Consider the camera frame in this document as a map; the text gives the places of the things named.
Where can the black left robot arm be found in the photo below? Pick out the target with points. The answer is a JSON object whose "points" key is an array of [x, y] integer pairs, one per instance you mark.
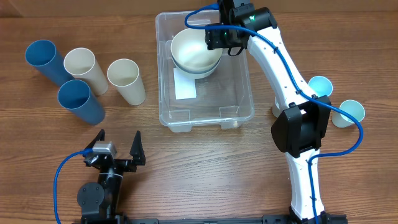
{"points": [[99, 200]]}

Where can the grey small cup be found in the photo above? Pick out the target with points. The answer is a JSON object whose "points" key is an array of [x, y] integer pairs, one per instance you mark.
{"points": [[276, 109]]}

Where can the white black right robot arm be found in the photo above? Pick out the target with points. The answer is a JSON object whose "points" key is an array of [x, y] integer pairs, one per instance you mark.
{"points": [[302, 115]]}

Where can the cream tumbler centre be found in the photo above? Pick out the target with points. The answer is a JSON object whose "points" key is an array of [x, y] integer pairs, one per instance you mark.
{"points": [[124, 74]]}

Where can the cream tumbler left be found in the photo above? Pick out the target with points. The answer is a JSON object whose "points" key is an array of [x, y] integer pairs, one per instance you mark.
{"points": [[82, 64]]}

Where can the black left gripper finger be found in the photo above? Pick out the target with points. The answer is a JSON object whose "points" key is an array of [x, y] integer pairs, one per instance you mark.
{"points": [[99, 137], [137, 152]]}

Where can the teal small cup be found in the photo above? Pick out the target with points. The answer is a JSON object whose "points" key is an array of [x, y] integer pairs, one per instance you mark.
{"points": [[353, 108]]}

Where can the cream bowl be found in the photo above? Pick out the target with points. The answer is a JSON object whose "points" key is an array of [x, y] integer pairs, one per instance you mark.
{"points": [[189, 48], [196, 75]]}

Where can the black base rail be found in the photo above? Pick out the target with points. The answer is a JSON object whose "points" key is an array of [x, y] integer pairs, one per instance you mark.
{"points": [[266, 219]]}

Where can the dark blue tumbler far left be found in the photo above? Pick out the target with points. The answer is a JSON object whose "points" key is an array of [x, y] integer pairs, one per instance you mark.
{"points": [[44, 56]]}

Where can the dark blue tumbler front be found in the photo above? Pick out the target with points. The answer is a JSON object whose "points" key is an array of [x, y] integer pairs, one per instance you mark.
{"points": [[77, 97]]}

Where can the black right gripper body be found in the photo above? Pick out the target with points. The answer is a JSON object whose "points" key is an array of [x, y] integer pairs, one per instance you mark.
{"points": [[226, 37]]}

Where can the light blue small cup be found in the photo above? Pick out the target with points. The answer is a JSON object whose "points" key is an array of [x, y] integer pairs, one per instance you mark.
{"points": [[321, 86]]}

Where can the clear plastic storage bin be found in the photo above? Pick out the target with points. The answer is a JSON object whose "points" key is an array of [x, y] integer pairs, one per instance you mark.
{"points": [[223, 98]]}

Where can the dark blue tumbler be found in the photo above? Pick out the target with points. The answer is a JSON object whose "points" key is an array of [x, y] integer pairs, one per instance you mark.
{"points": [[77, 97], [44, 56]]}

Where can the dark blue bowl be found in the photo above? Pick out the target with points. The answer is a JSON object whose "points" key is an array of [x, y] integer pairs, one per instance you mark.
{"points": [[196, 70]]}

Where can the white label in bin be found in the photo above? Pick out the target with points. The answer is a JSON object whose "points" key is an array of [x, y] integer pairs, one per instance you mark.
{"points": [[185, 88]]}

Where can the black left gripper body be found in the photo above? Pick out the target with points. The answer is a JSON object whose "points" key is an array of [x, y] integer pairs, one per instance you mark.
{"points": [[118, 172]]}

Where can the cream tumbler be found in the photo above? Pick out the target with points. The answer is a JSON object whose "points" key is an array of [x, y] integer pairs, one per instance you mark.
{"points": [[124, 74], [82, 64]]}

